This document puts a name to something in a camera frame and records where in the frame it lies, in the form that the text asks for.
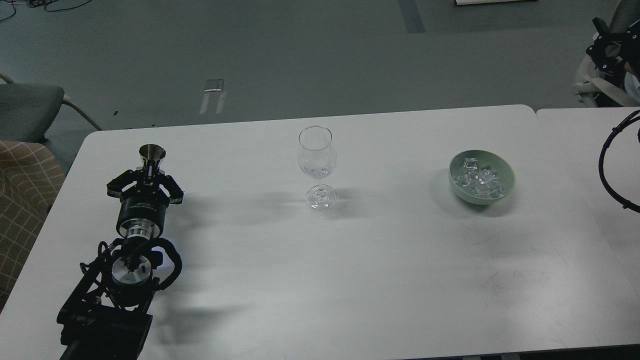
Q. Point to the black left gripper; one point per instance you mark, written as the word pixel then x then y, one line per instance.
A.
pixel 143 204

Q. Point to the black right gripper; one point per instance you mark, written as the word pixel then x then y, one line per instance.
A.
pixel 611 50

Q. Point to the steel cocktail jigger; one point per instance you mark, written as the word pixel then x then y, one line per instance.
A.
pixel 152 156

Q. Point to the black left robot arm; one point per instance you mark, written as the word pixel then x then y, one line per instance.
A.
pixel 106 316

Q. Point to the clear wine glass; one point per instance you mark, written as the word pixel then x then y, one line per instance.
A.
pixel 317 157

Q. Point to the clear ice cubes pile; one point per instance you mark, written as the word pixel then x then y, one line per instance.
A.
pixel 482 182

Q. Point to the white office chair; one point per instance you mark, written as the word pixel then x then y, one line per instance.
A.
pixel 621 88

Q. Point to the beige checkered cushion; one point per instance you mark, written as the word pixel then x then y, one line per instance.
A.
pixel 30 180

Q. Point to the grey chair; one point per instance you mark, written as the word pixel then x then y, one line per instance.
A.
pixel 27 110

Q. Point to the green bowl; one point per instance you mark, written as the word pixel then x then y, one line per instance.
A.
pixel 505 172

